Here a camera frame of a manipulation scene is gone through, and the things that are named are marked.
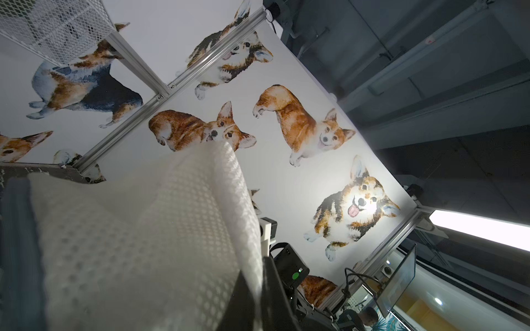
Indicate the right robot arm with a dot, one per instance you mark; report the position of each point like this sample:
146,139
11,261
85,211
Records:
305,292

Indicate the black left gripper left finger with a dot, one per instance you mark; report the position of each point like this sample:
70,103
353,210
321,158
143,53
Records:
240,312

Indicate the white wire wall basket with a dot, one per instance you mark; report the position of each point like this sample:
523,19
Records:
57,31

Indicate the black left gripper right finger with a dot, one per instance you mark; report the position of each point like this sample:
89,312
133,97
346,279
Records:
275,309

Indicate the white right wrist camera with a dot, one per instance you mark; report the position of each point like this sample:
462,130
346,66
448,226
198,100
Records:
268,229

